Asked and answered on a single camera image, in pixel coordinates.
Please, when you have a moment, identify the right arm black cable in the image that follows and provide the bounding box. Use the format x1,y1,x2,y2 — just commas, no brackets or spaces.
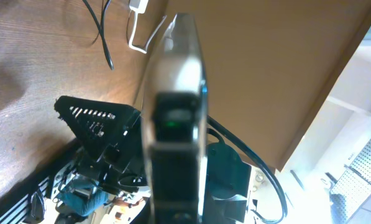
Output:
206,115,288,224

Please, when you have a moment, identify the black smartphone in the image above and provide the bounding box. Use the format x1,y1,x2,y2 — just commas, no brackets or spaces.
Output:
141,13,208,223

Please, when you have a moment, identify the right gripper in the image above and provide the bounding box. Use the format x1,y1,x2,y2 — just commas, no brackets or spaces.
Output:
54,96,150,193

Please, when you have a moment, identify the white power strip cord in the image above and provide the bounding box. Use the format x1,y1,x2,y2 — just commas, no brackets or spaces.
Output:
127,11,167,55

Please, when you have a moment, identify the white power strip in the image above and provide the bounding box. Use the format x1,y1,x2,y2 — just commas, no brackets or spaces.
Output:
129,0,149,14

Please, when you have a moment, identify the black charger cable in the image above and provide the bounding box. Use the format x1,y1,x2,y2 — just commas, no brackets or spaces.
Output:
81,0,115,71

